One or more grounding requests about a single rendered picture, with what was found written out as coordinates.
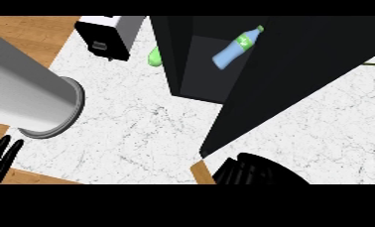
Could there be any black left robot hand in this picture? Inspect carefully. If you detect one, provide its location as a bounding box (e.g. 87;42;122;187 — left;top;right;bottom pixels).
0;134;26;183

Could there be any black and white appliance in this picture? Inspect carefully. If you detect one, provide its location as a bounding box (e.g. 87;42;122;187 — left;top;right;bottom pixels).
74;16;146;62

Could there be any green fruit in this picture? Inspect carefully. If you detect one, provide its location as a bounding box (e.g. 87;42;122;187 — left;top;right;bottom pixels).
146;46;164;67

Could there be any dark grey cabinet door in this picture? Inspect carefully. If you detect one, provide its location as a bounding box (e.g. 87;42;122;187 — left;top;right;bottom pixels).
199;16;375;160

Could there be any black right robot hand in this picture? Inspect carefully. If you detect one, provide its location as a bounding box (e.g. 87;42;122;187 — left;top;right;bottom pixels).
211;152;310;185

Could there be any dark grey cabinet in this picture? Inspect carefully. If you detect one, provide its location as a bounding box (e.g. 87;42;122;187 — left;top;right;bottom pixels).
147;16;273;105

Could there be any blue water bottle green label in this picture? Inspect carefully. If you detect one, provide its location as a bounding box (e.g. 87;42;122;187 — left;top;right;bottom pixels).
211;25;266;70

